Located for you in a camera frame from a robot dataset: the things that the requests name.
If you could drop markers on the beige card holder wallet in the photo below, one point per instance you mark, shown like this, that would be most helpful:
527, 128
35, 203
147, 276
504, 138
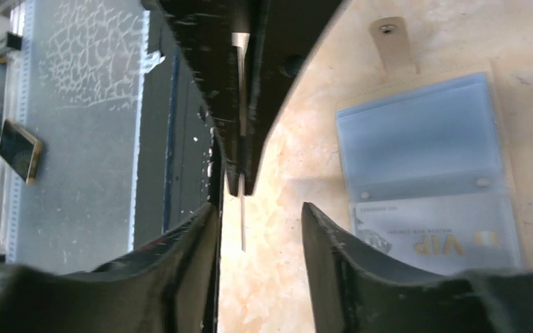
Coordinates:
421, 135

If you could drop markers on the gold smartphone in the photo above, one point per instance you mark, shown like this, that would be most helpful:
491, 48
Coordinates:
21, 150

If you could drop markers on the gold credit card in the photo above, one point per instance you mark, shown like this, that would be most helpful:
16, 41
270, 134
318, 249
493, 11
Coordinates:
239, 40

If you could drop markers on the silver credit card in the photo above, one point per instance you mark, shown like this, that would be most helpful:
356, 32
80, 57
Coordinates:
442, 234

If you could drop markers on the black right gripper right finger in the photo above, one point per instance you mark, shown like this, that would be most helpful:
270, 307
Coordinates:
356, 288

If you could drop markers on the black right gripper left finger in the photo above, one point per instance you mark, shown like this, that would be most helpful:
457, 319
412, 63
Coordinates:
167, 285

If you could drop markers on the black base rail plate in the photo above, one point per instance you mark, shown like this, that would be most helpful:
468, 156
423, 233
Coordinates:
178, 172

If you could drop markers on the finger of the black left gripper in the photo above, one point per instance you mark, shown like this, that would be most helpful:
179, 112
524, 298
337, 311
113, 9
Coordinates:
282, 36
203, 31

